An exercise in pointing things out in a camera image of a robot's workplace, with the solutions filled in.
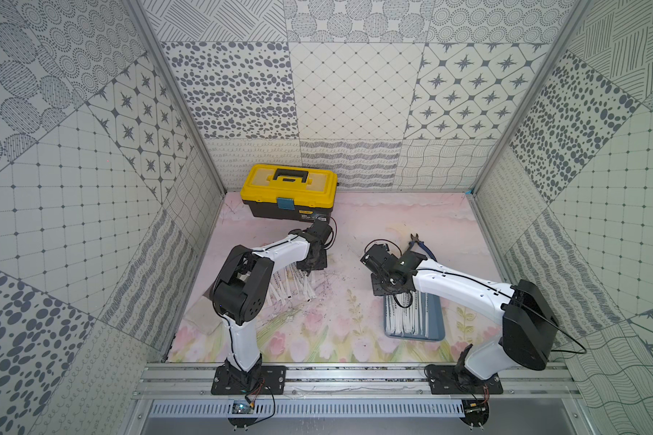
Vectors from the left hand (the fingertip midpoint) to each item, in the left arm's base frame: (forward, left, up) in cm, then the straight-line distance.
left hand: (317, 260), depth 96 cm
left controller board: (-43, +17, -4) cm, 47 cm away
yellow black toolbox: (+20, +11, +15) cm, 27 cm away
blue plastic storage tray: (-20, -35, -2) cm, 40 cm away
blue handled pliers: (+9, -40, -2) cm, 41 cm away
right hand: (-12, -23, +5) cm, 27 cm away
